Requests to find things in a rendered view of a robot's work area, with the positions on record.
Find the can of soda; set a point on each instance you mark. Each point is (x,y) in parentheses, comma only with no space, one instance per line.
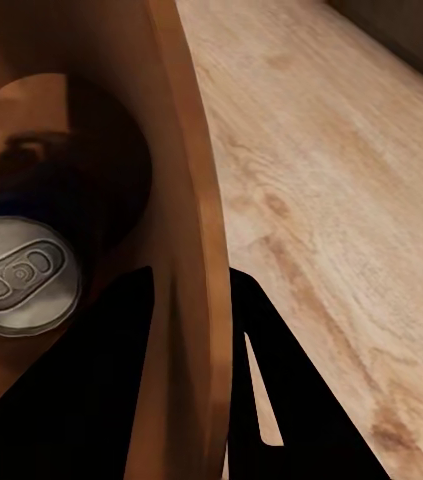
(53,224)

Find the cabinet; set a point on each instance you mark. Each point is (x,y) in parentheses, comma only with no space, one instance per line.
(397,24)

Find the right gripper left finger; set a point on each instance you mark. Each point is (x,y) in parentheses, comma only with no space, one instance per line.
(70,415)

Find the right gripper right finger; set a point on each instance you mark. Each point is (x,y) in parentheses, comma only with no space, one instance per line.
(320,441)

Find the trash can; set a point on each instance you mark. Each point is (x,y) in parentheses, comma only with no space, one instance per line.
(109,87)

